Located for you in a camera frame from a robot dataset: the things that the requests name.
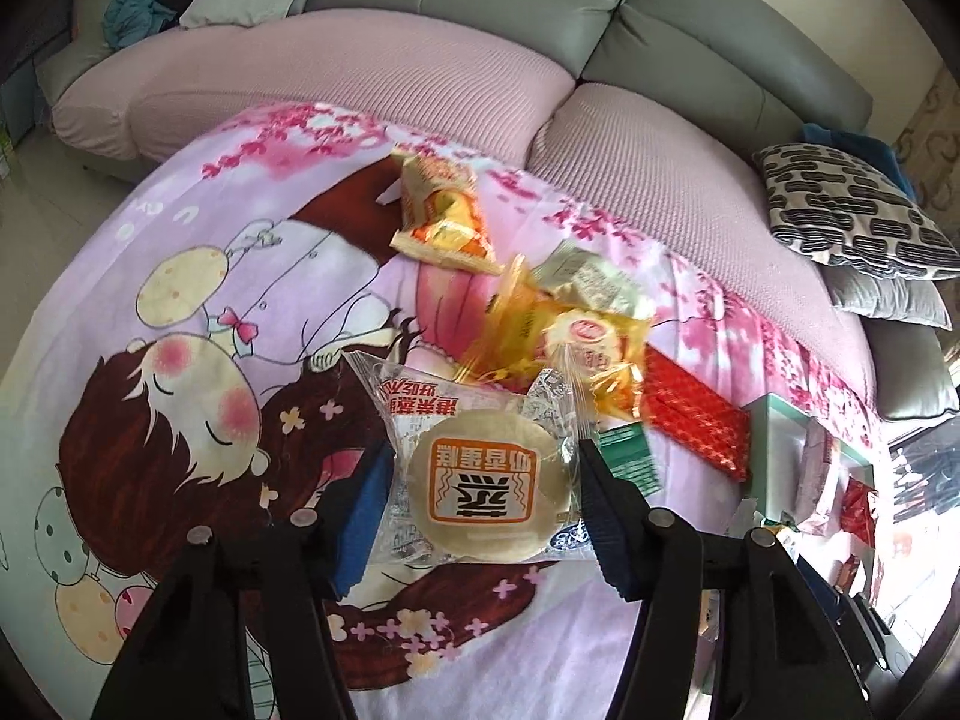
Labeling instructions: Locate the blue cloth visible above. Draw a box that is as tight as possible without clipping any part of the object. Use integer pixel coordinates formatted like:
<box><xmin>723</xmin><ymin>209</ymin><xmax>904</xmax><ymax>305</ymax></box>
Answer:
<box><xmin>799</xmin><ymin>124</ymin><xmax>920</xmax><ymax>200</ymax></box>

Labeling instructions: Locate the black and white patterned pillow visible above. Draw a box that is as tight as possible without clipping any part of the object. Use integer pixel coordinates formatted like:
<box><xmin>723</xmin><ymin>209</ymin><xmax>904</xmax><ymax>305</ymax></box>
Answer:
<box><xmin>754</xmin><ymin>142</ymin><xmax>960</xmax><ymax>275</ymax></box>

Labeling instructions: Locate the orange snack packet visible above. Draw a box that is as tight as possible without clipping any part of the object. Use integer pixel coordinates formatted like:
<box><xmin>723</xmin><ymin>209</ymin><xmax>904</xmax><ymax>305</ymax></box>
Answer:
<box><xmin>390</xmin><ymin>150</ymin><xmax>505</xmax><ymax>276</ymax></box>

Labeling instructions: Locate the red patterned snack packet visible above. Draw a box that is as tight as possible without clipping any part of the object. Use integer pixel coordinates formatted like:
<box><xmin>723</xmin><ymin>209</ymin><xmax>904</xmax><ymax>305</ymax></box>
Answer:
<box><xmin>641</xmin><ymin>349</ymin><xmax>753</xmax><ymax>481</ymax></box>

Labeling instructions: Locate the yellow clear snack packet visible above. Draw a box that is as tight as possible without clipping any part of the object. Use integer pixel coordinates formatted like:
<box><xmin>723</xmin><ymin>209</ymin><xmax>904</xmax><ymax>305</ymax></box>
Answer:
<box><xmin>457</xmin><ymin>255</ymin><xmax>653</xmax><ymax>421</ymax></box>

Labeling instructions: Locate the grey pillow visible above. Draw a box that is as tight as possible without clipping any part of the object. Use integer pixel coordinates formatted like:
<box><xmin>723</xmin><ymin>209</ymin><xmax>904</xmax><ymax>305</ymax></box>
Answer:
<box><xmin>821</xmin><ymin>266</ymin><xmax>952</xmax><ymax>331</ymax></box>

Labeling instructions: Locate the pink snack packet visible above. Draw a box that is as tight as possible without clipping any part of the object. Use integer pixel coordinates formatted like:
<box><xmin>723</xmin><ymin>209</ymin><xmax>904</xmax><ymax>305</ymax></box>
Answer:
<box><xmin>795</xmin><ymin>420</ymin><xmax>841</xmax><ymax>533</ymax></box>

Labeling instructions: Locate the red and white snack packet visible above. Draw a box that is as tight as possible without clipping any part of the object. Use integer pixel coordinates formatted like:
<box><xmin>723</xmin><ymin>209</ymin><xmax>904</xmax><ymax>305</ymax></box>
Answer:
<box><xmin>838</xmin><ymin>480</ymin><xmax>875</xmax><ymax>548</ymax></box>

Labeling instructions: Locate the teal-edged white cardboard box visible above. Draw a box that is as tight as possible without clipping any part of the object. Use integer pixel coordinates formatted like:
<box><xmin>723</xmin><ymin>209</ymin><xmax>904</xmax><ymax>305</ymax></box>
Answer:
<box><xmin>739</xmin><ymin>394</ymin><xmax>882</xmax><ymax>593</ymax></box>

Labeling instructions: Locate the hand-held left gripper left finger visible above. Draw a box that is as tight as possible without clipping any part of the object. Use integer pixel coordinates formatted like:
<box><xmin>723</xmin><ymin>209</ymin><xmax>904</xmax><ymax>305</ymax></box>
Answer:
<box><xmin>90</xmin><ymin>439</ymin><xmax>395</xmax><ymax>720</ymax></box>

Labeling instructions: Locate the grey sofa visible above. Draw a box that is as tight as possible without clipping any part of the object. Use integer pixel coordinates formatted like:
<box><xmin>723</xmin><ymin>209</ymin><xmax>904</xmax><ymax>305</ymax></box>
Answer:
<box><xmin>37</xmin><ymin>0</ymin><xmax>960</xmax><ymax>421</ymax></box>

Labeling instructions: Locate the pale green snack packet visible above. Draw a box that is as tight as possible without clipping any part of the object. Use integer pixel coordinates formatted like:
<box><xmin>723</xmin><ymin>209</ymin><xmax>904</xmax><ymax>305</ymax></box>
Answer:
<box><xmin>532</xmin><ymin>244</ymin><xmax>653</xmax><ymax>323</ymax></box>

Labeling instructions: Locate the round cake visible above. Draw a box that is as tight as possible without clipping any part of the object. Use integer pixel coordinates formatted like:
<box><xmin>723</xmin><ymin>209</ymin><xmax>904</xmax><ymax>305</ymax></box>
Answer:
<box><xmin>345</xmin><ymin>349</ymin><xmax>601</xmax><ymax>567</ymax></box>

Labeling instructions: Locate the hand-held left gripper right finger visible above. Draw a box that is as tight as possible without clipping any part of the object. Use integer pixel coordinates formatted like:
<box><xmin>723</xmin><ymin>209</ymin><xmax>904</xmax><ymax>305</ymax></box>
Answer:
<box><xmin>576</xmin><ymin>436</ymin><xmax>875</xmax><ymax>720</ymax></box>

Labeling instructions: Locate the printed cartoon blanket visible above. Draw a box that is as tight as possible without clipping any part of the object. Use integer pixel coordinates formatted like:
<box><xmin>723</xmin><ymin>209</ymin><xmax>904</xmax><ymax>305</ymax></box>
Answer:
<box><xmin>0</xmin><ymin>101</ymin><xmax>886</xmax><ymax>720</ymax></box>

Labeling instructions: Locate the green and white snack packet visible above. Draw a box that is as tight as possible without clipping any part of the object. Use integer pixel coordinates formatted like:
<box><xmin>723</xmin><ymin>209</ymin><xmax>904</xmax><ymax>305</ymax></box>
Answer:
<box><xmin>596</xmin><ymin>420</ymin><xmax>665</xmax><ymax>496</ymax></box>

